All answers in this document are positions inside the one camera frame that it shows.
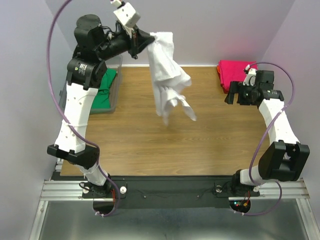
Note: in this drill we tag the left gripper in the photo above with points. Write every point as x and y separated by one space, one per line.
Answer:
135 42

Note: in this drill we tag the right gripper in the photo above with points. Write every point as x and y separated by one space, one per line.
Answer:
240 94

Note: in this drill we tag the white t shirt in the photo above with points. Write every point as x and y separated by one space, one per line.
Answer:
167 77

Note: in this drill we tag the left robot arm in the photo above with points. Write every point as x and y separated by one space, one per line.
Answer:
92 42

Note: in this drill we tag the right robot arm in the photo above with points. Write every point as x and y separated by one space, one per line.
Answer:
285 157

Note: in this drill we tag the pink folded t shirt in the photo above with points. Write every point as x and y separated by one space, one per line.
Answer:
232 70

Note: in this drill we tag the grey plastic bin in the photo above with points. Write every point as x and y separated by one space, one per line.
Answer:
113 87

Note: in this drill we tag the green t shirt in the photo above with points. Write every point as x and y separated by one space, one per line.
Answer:
101 100

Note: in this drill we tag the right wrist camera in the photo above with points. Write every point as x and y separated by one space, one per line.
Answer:
250 76

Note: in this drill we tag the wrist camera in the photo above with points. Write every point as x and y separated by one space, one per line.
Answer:
125 13
250 76

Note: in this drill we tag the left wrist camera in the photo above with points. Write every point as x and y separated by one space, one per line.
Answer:
125 13

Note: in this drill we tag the aluminium frame rail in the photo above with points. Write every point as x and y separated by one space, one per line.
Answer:
70 191

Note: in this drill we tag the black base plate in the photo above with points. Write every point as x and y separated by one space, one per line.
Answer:
167 192

